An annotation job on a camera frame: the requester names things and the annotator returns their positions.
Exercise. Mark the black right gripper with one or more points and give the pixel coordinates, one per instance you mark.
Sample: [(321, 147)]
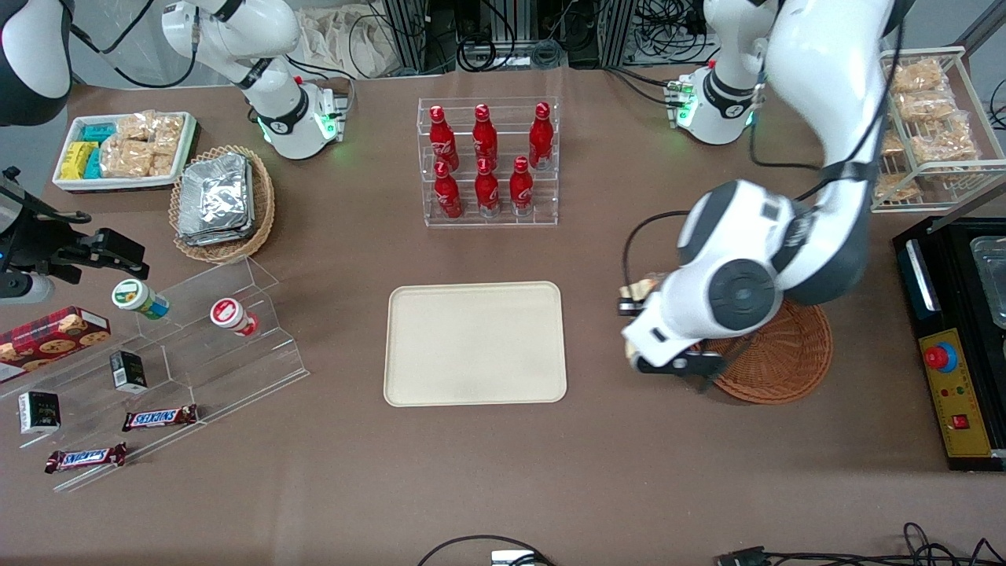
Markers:
[(41, 238)]

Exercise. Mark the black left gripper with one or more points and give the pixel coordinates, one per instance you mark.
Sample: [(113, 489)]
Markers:
[(625, 312)]

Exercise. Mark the triangular sandwich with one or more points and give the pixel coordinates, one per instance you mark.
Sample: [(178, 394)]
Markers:
[(651, 287)]

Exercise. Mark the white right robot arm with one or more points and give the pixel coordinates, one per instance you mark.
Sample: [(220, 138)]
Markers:
[(236, 31)]

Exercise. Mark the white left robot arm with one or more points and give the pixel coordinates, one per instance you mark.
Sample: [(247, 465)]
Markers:
[(817, 63)]

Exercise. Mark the white rectangular snack tray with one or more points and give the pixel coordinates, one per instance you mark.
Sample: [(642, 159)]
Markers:
[(71, 182)]

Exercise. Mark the tan oval wicker basket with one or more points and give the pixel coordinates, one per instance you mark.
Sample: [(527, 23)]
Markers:
[(263, 208)]

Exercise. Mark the beige rectangular tray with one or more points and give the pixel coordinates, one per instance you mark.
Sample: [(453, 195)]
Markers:
[(475, 344)]

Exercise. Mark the brown round wicker basket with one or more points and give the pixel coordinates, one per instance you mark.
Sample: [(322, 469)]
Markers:
[(786, 354)]

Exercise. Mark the green lid yoghurt cup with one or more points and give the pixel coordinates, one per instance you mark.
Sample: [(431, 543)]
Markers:
[(135, 297)]

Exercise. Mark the silver foil pack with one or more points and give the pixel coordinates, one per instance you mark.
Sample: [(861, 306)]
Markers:
[(212, 238), (216, 192)]

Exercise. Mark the clear rice cracker bag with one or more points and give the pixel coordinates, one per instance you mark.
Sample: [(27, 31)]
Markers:
[(126, 159), (163, 161), (136, 126), (170, 130)]

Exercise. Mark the teal snack packet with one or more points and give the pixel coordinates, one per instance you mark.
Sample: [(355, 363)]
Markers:
[(98, 133), (93, 163)]

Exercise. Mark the yellow snack packet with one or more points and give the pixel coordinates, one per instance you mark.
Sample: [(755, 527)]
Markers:
[(77, 160)]

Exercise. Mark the red tartan cookie box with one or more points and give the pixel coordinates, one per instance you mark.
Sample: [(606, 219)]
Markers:
[(47, 338)]

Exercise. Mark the red lid yoghurt cup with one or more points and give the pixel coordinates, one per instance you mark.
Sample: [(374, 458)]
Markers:
[(229, 314)]

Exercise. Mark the red cola bottle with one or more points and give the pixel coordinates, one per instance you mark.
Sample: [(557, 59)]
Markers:
[(442, 137), (541, 135), (521, 187), (487, 189), (485, 134), (448, 192)]

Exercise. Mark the clear acrylic bottle rack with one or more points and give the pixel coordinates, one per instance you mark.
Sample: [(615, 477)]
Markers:
[(491, 222)]

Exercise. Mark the clear acrylic step display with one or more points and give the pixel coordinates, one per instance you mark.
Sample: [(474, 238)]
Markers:
[(236, 369)]

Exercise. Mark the brown snickers bar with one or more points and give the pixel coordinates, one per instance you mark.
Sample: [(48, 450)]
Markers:
[(86, 457), (159, 417)]

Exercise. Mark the small black white carton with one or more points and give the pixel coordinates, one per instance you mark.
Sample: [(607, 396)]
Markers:
[(39, 413)]

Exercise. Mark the white plug adapter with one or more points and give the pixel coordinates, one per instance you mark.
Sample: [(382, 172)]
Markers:
[(515, 558)]

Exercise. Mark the clear fried snack bag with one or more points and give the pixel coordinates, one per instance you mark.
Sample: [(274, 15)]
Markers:
[(893, 144), (947, 140), (919, 76), (894, 187), (935, 104)]

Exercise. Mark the red emergency stop button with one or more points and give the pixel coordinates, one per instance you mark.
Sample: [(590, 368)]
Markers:
[(941, 358)]

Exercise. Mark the black yellow control box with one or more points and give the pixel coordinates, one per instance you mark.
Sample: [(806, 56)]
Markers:
[(955, 393)]

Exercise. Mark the clear plastic container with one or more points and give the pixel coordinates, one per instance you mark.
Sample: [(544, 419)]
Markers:
[(992, 283)]

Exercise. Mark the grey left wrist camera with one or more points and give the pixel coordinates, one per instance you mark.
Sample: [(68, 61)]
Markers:
[(676, 364)]

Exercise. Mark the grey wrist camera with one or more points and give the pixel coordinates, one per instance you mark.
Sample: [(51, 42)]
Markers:
[(27, 289), (676, 364)]

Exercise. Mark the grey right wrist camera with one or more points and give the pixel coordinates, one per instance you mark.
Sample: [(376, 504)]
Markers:
[(27, 289)]

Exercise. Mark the aluminium frame post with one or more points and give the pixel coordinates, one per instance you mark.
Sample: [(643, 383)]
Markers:
[(617, 31), (407, 31)]

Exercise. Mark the red rocker switch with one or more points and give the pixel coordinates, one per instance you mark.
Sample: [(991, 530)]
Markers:
[(960, 421)]

